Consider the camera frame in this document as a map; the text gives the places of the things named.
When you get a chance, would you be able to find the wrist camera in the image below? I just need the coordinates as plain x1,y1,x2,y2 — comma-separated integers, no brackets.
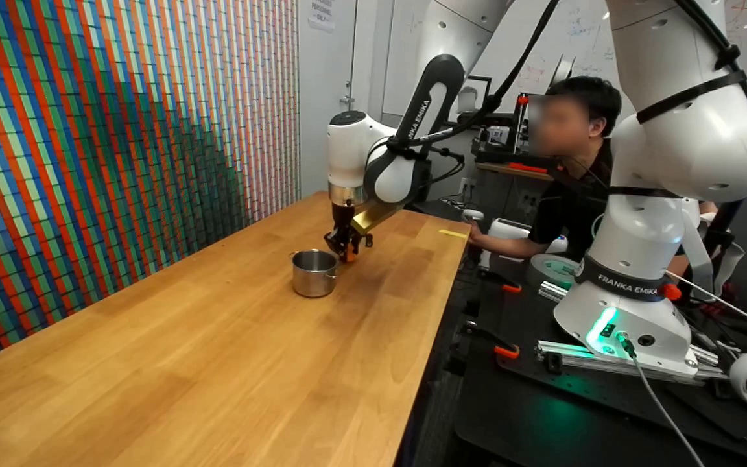
350,199,408,236

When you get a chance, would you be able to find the silver aluminium bar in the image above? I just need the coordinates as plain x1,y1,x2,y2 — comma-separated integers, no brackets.
537,280,569,303

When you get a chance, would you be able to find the black and red 3d printer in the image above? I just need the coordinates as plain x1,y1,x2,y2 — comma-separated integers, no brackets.
472,91,559,174

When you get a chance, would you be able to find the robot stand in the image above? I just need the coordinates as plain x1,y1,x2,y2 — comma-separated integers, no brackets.
406,256,747,467

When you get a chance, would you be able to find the grey tape roll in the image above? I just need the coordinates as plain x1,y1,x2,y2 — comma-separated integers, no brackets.
527,254,583,291

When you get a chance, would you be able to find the paper sign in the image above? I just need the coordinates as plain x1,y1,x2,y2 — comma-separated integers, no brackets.
308,0,337,33

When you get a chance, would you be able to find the black clamp with orange tip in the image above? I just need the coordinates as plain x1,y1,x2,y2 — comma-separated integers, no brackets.
463,320,521,361
476,269,523,294

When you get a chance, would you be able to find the grey door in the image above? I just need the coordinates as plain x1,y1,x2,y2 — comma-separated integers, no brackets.
298,0,359,197

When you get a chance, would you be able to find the white cable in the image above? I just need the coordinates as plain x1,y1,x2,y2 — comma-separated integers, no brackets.
665,270,747,346

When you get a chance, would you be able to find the small steel pot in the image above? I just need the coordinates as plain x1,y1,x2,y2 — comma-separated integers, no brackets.
290,249,340,299

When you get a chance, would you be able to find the grey cable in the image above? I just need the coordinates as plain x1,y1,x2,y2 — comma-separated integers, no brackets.
616,331,706,467

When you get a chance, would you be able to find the person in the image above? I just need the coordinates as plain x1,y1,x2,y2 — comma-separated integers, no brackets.
468,76,718,280

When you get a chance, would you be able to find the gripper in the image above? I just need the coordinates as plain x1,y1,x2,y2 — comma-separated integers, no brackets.
324,202,364,262

